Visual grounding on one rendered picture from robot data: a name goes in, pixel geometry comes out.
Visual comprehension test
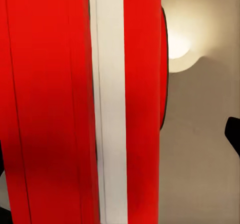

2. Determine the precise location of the radio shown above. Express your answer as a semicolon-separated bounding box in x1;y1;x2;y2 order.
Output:
0;0;169;224

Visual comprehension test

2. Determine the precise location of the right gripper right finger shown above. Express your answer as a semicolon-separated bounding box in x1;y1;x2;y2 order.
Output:
224;116;240;156

